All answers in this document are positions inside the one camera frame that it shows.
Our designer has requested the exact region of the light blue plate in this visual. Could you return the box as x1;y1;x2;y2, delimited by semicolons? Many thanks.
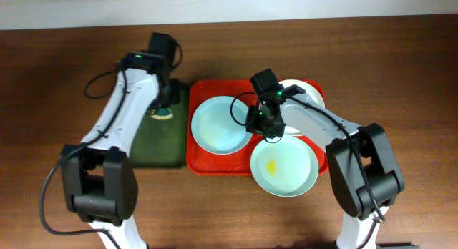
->
191;96;252;155

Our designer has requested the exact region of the mint green plate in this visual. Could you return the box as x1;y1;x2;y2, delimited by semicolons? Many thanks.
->
250;136;319;197

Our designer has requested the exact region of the green and yellow sponge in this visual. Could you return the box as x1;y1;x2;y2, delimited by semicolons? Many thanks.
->
149;108;173;120

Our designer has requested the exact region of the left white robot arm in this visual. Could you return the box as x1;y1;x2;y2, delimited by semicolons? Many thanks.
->
58;32;182;248

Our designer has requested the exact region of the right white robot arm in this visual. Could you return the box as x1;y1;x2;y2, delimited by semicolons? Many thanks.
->
244;69;405;248

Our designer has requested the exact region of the dark green plastic tray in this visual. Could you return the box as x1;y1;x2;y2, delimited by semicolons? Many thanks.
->
130;82;190;168

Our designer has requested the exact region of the white plate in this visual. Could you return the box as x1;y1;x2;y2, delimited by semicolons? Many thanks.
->
279;79;325;136

